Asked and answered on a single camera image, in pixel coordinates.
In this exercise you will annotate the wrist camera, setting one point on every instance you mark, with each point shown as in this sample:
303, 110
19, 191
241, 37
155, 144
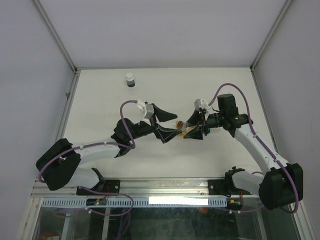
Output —
203, 108
146, 111

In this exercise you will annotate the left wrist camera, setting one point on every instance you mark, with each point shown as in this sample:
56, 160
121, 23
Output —
146, 111

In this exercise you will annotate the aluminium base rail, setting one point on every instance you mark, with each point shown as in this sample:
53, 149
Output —
138, 188

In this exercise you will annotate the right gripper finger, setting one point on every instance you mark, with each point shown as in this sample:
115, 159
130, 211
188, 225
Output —
199, 137
195, 117

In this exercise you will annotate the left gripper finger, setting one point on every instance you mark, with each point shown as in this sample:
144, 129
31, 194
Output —
166, 134
161, 115

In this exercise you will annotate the left black mount plate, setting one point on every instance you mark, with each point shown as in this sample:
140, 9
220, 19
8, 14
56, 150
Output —
103, 187

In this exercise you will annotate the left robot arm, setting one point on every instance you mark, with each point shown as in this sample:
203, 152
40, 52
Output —
61, 164

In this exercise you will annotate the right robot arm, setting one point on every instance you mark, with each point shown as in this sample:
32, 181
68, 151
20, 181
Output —
280, 183

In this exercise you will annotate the black mount plate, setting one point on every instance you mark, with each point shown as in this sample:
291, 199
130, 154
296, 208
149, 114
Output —
222, 187
103, 187

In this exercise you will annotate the right black mount plate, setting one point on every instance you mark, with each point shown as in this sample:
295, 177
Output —
222, 187

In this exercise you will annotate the clear orange pill bottle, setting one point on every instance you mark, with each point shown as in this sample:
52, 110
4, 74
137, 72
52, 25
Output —
185, 127

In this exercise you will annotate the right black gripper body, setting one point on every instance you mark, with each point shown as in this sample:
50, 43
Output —
203, 124

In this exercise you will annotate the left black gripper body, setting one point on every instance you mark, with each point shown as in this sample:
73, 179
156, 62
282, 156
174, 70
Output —
154, 125

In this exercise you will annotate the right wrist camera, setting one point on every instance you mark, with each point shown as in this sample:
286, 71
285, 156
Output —
203, 108

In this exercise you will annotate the white slotted cable duct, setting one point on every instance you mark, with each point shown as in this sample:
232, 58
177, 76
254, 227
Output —
137, 202

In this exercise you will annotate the white cap pill bottle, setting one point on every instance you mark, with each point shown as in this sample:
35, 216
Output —
130, 79

